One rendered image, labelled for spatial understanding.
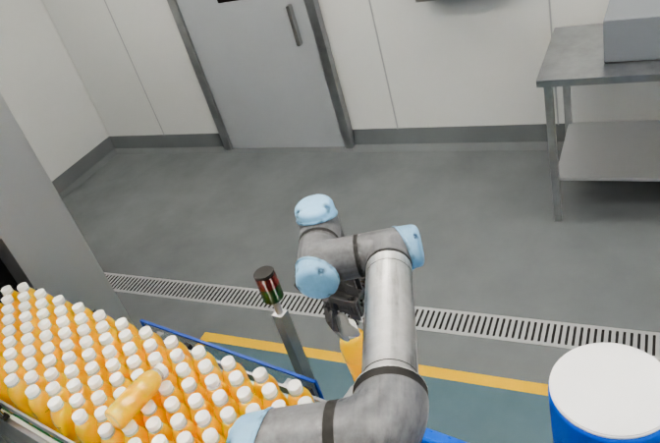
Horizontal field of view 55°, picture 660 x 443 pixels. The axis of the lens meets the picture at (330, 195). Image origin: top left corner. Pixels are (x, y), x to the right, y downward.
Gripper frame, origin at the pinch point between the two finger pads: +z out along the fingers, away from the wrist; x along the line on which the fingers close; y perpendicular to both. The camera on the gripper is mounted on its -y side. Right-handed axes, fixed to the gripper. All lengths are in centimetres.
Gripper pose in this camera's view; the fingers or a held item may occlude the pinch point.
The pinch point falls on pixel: (348, 327)
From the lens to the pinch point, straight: 140.1
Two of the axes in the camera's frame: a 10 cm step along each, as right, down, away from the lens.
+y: 8.4, 1.2, -5.3
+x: 4.8, -6.2, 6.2
